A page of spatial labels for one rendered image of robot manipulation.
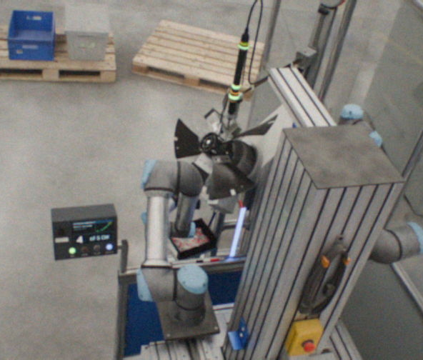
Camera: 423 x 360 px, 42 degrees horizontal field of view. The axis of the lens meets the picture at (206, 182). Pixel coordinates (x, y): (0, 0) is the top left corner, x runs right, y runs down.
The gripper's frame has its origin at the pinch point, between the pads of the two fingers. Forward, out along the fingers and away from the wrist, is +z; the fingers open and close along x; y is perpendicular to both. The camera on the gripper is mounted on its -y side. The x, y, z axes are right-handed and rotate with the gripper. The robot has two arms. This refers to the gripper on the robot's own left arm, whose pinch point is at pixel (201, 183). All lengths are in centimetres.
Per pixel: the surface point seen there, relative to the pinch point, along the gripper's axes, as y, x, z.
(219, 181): -4.5, 0.6, 7.9
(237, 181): -12.0, -0.3, 12.3
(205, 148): 13.7, -3.6, 20.5
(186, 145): 33.6, 8.3, 30.1
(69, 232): 17, -4, -64
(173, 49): 225, 81, 244
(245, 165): -3.0, 5.5, 32.8
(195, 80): 177, 91, 221
